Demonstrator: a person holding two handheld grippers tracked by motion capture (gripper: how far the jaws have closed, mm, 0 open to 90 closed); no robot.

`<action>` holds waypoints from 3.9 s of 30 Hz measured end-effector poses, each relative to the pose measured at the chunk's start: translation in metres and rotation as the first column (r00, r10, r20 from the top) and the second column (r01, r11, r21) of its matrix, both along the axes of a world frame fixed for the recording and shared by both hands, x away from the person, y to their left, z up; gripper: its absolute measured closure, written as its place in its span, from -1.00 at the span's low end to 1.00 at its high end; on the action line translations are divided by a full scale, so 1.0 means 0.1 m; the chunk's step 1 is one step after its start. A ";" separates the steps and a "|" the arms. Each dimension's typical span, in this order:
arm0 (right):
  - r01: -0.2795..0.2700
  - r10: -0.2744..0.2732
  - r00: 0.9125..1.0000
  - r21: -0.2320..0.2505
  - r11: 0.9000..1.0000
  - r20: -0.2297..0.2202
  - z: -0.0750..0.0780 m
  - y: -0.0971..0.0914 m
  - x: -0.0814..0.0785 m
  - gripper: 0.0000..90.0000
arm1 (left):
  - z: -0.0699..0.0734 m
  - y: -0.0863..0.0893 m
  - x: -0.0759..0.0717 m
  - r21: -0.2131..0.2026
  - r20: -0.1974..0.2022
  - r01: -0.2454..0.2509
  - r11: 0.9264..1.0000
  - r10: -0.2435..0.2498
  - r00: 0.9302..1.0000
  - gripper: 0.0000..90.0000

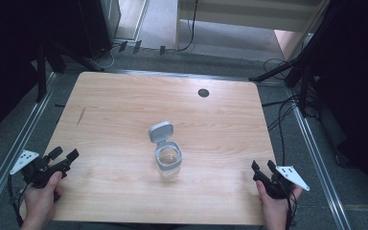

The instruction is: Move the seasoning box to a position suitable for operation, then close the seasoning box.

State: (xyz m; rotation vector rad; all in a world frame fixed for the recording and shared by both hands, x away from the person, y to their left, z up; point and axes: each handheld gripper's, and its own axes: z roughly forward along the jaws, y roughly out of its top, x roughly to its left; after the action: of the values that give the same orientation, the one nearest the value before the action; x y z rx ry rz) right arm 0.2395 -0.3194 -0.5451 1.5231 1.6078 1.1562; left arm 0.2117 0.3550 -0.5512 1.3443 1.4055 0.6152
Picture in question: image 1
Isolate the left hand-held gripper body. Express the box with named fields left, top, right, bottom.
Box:
left=9, top=149, right=71, bottom=190

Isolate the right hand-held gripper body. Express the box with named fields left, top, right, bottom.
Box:
left=252, top=165, right=311, bottom=200

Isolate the clear jar with grey lid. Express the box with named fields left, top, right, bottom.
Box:
left=148, top=120, right=183, bottom=180

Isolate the person's right hand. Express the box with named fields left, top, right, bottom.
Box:
left=255, top=180, right=304, bottom=230

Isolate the person's left hand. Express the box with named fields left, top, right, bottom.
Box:
left=20, top=171, right=64, bottom=230

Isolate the black metal stand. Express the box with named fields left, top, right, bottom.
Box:
left=35, top=42, right=50, bottom=104

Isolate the black tripod stand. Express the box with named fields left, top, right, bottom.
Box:
left=248, top=37, right=320, bottom=118

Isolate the black cabinet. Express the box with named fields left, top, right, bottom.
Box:
left=76, top=0, right=123, bottom=60

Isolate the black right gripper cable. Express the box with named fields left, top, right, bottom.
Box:
left=281, top=178, right=299, bottom=230

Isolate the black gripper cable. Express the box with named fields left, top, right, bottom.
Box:
left=7, top=173, right=30, bottom=228
left=281, top=178, right=299, bottom=230

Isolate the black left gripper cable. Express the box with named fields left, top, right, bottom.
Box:
left=7, top=173, right=30, bottom=228

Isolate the aluminium floor rail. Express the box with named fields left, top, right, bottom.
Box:
left=113, top=68, right=290, bottom=86
left=287, top=89, right=353, bottom=230
left=0, top=72, right=58, bottom=219

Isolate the black looped floor cable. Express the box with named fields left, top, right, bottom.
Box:
left=263, top=57, right=291, bottom=78

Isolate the white floor cable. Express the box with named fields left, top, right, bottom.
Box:
left=89, top=44, right=123, bottom=72

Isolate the black hanging cable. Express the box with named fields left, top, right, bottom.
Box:
left=166, top=0, right=199, bottom=54

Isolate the white furniture frame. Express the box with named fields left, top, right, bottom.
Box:
left=174, top=0, right=330, bottom=52

